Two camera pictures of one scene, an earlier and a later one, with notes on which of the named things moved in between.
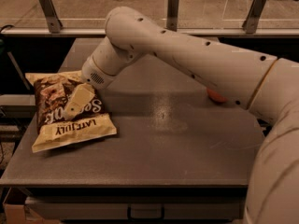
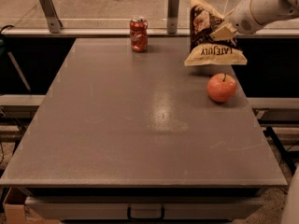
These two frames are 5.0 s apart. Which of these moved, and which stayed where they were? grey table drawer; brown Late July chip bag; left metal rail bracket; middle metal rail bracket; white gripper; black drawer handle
Moved: white gripper; brown Late July chip bag
Stayed: left metal rail bracket; middle metal rail bracket; black drawer handle; grey table drawer
